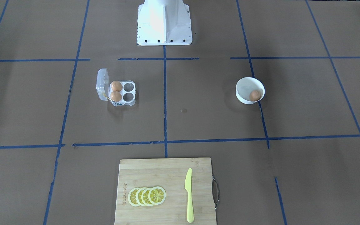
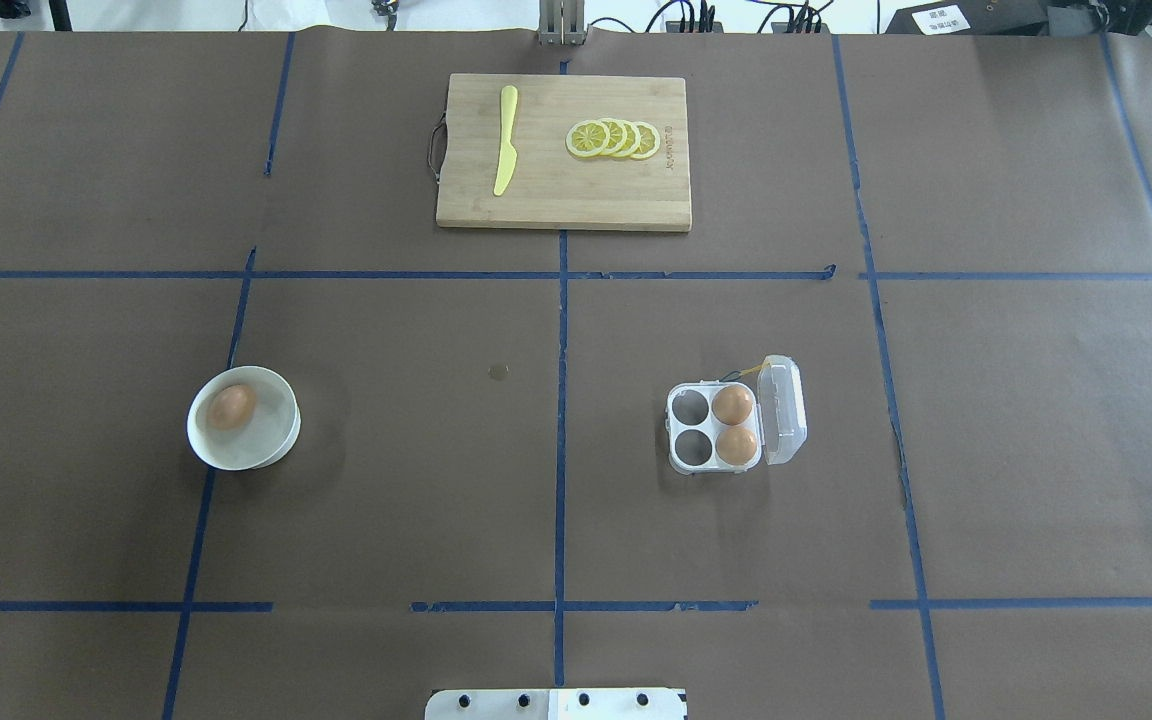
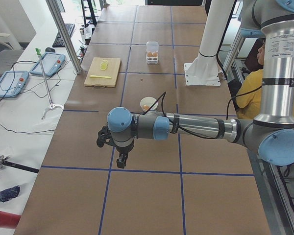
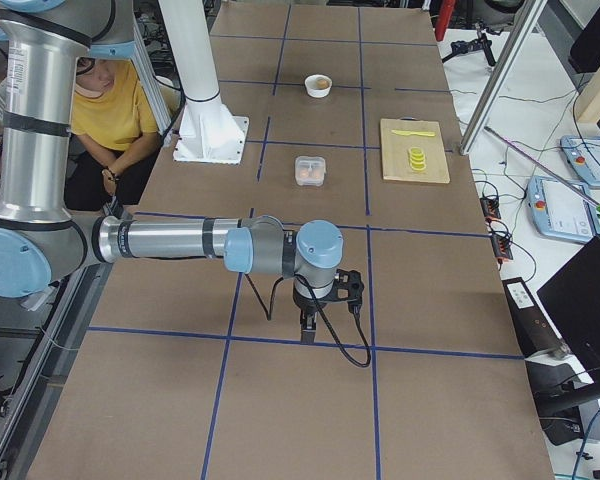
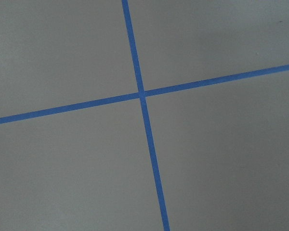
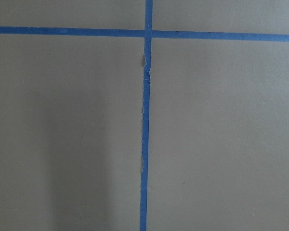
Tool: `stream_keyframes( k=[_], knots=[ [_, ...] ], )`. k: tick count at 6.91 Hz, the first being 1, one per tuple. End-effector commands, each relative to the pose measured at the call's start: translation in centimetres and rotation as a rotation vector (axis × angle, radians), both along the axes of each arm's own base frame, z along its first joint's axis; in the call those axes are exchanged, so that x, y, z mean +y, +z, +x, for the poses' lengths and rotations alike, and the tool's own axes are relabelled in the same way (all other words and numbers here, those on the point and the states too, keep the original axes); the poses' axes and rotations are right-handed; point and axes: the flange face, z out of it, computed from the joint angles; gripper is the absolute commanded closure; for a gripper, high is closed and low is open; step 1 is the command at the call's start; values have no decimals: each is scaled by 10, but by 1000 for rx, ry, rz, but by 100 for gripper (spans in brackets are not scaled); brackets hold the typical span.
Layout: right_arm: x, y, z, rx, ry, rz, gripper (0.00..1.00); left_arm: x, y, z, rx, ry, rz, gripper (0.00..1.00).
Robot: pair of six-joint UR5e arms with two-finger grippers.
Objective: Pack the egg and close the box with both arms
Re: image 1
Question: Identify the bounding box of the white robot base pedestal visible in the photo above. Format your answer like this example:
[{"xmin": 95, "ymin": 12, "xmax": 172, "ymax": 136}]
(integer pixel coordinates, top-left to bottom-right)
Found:
[{"xmin": 136, "ymin": 0, "xmax": 193, "ymax": 46}]

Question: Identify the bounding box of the brown egg front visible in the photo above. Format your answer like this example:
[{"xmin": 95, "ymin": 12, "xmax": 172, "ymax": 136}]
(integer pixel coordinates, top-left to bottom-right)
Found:
[{"xmin": 110, "ymin": 91, "xmax": 123, "ymax": 102}]

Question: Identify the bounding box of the clear plastic egg box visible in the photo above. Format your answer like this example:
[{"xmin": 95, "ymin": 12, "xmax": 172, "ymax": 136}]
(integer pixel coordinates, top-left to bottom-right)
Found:
[{"xmin": 96, "ymin": 68, "xmax": 136, "ymax": 107}]

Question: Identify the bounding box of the white round bowl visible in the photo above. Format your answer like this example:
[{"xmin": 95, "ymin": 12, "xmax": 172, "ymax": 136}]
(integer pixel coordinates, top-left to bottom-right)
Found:
[{"xmin": 235, "ymin": 77, "xmax": 265, "ymax": 104}]

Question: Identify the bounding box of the yellow plastic knife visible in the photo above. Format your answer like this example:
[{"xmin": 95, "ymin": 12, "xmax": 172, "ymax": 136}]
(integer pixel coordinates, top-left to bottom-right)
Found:
[{"xmin": 184, "ymin": 168, "xmax": 194, "ymax": 223}]

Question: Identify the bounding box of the brown egg rear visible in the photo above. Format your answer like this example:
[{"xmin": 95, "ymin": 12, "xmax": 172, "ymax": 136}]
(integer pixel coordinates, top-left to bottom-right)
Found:
[{"xmin": 110, "ymin": 81, "xmax": 123, "ymax": 92}]

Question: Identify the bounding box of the lemon slice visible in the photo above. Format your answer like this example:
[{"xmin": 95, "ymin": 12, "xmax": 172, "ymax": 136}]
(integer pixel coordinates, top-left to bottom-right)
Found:
[
  {"xmin": 127, "ymin": 187, "xmax": 140, "ymax": 207},
  {"xmin": 148, "ymin": 186, "xmax": 166, "ymax": 205},
  {"xmin": 136, "ymin": 187, "xmax": 146, "ymax": 206},
  {"xmin": 141, "ymin": 188, "xmax": 153, "ymax": 206}
]

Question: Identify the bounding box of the brown egg from bowl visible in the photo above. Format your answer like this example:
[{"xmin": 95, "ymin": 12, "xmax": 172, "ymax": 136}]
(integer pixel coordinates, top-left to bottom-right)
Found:
[{"xmin": 249, "ymin": 90, "xmax": 262, "ymax": 102}]

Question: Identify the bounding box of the bamboo cutting board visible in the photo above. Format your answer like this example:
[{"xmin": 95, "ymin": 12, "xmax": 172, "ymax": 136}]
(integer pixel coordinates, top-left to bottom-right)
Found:
[{"xmin": 114, "ymin": 157, "xmax": 217, "ymax": 225}]

